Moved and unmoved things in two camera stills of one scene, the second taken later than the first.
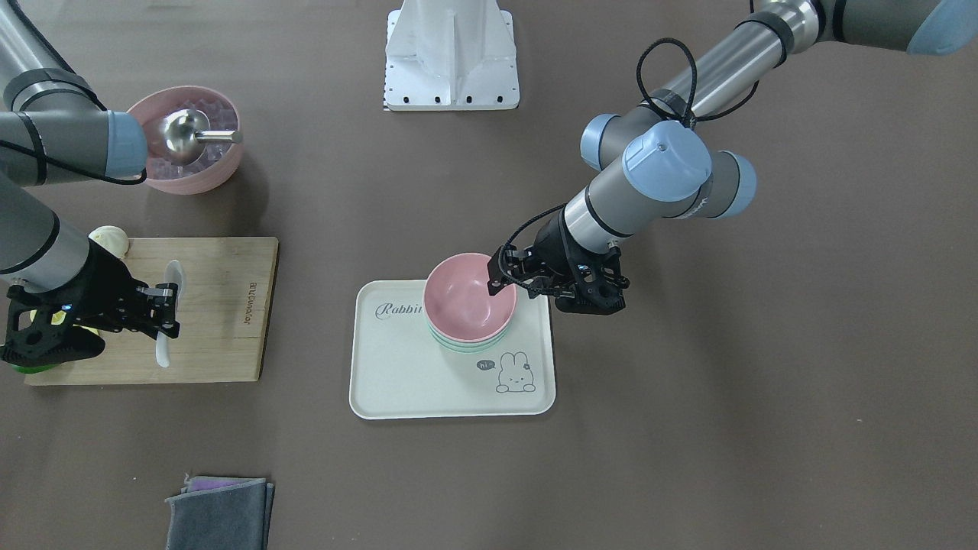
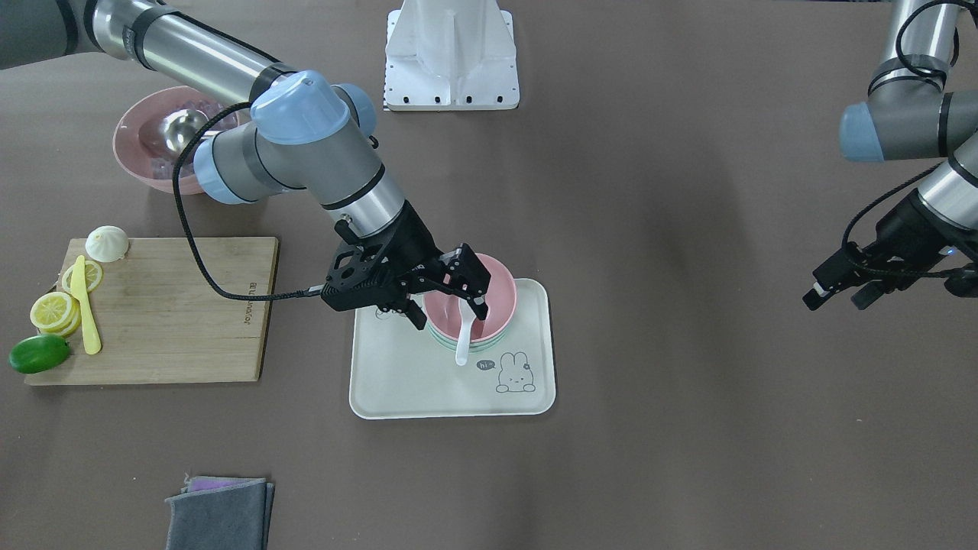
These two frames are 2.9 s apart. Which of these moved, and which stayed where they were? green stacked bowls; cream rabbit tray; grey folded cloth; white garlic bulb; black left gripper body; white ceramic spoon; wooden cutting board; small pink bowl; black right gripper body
Moved: black right gripper body; black left gripper body; white ceramic spoon
Stayed: wooden cutting board; white garlic bulb; cream rabbit tray; grey folded cloth; green stacked bowls; small pink bowl
